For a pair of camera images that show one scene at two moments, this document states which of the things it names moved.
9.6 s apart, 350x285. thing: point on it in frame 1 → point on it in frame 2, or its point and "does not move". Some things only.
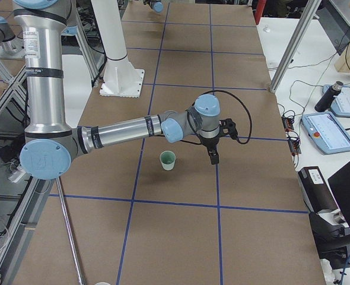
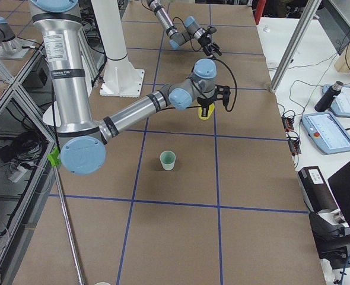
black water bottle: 324,102 does not move
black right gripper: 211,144 → 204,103
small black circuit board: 288,123 does not move
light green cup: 167,158 does not move
